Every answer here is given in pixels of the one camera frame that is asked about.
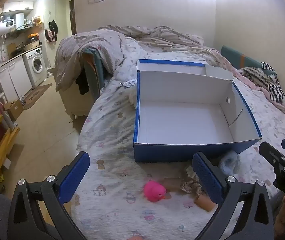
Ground beige floral scrunchie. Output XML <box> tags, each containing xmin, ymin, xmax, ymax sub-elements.
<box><xmin>181</xmin><ymin>166</ymin><xmax>208</xmax><ymax>196</ymax></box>

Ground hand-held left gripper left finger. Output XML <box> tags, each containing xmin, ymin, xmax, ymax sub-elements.
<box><xmin>7</xmin><ymin>151</ymin><xmax>90</xmax><ymax>240</ymax></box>

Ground blue and white plush toy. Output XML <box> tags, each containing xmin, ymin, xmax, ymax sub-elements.
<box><xmin>218</xmin><ymin>150</ymin><xmax>242</xmax><ymax>174</ymax></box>

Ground yellow wooden rack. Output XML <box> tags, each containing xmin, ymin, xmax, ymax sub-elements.
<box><xmin>0</xmin><ymin>100</ymin><xmax>21</xmax><ymax>190</ymax></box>

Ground black cloth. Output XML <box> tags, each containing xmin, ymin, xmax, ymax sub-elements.
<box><xmin>75</xmin><ymin>74</ymin><xmax>89</xmax><ymax>96</ymax></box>

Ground orange sponge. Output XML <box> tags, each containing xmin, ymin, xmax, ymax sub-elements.
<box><xmin>194</xmin><ymin>194</ymin><xmax>218</xmax><ymax>212</ymax></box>

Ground white washing machine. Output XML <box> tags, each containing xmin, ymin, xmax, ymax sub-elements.
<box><xmin>22</xmin><ymin>47</ymin><xmax>48</xmax><ymax>88</ymax></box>

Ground grey-beige floral duvet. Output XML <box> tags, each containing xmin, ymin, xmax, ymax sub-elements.
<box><xmin>55</xmin><ymin>25</ymin><xmax>233</xmax><ymax>95</ymax></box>

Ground dark wooden door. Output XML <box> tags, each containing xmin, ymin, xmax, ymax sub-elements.
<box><xmin>69</xmin><ymin>0</ymin><xmax>77</xmax><ymax>36</ymax></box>

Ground green padded headboard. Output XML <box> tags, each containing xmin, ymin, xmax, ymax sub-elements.
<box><xmin>220</xmin><ymin>45</ymin><xmax>277</xmax><ymax>78</ymax></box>

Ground blue and white cardboard box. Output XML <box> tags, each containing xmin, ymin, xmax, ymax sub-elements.
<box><xmin>133</xmin><ymin>59</ymin><xmax>262</xmax><ymax>163</ymax></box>

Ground white range hood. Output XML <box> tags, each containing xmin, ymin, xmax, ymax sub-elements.
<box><xmin>14</xmin><ymin>12</ymin><xmax>34</xmax><ymax>30</ymax></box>

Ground white kitchen cabinet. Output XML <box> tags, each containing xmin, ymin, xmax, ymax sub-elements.
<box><xmin>0</xmin><ymin>55</ymin><xmax>33</xmax><ymax>103</ymax></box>

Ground white printed bed quilt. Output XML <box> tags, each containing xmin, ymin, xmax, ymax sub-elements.
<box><xmin>71</xmin><ymin>37</ymin><xmax>285</xmax><ymax>240</ymax></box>

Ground white water heater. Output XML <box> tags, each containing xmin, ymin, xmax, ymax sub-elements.
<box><xmin>0</xmin><ymin>19</ymin><xmax>17</xmax><ymax>39</ymax></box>

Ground black and white striped clothing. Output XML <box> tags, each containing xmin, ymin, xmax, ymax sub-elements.
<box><xmin>240</xmin><ymin>61</ymin><xmax>285</xmax><ymax>123</ymax></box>

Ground brown door mat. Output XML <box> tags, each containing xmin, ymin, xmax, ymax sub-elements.
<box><xmin>22</xmin><ymin>83</ymin><xmax>53</xmax><ymax>110</ymax></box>

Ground silver pill blister pack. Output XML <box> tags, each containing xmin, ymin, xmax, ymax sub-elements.
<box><xmin>119</xmin><ymin>78</ymin><xmax>138</xmax><ymax>88</ymax></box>

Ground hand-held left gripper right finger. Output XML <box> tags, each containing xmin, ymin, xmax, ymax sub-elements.
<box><xmin>192</xmin><ymin>152</ymin><xmax>274</xmax><ymax>240</ymax></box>

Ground pink rubber duck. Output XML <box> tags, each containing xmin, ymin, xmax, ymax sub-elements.
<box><xmin>144</xmin><ymin>181</ymin><xmax>167</xmax><ymax>202</ymax></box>

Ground dark hanging clothes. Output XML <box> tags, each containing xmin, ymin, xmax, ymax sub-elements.
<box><xmin>45</xmin><ymin>20</ymin><xmax>59</xmax><ymax>43</ymax></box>

